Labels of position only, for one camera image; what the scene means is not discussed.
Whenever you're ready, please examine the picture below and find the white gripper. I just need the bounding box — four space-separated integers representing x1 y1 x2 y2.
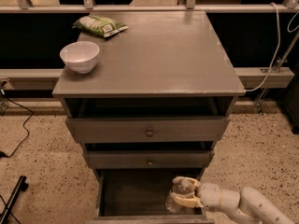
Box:
171 176 222 212

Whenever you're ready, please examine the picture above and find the clear plastic water bottle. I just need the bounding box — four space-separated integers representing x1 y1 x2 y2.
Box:
165 178 194 213

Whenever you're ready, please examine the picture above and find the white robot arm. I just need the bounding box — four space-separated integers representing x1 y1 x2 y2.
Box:
170 176 295 224

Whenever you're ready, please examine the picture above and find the grey open bottom drawer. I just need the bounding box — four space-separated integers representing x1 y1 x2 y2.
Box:
86 168 215 224

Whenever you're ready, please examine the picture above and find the grey top drawer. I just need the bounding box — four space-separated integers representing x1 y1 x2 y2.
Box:
66 117 229 143

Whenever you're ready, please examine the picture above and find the grey middle drawer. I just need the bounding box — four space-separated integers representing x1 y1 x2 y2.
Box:
83 150 214 169

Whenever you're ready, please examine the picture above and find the grey wooden drawer cabinet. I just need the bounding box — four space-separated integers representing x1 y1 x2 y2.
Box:
51 10 247 224

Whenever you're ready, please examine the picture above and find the black stand leg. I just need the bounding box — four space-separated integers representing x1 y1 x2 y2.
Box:
0 175 28 224

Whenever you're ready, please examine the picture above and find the white ceramic bowl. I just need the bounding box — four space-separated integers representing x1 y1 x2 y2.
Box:
60 41 100 74

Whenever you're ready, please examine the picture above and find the green snack bag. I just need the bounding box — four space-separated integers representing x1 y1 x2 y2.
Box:
73 15 128 38

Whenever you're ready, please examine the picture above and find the metal railing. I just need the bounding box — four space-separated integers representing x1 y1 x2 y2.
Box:
0 0 299 13

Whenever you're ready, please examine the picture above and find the white cable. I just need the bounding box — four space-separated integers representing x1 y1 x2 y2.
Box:
245 2 282 93

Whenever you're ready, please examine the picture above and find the black floor cable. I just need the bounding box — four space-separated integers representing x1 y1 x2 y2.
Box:
0 91 35 159

